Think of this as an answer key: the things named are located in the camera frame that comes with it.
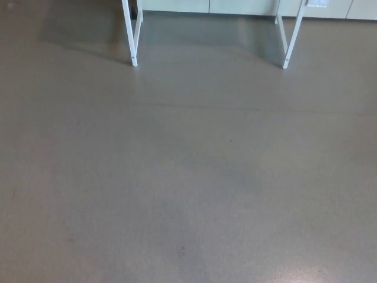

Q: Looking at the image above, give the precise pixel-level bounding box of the white low cabinet row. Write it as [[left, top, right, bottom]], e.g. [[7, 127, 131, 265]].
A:
[[137, 0, 377, 22]]

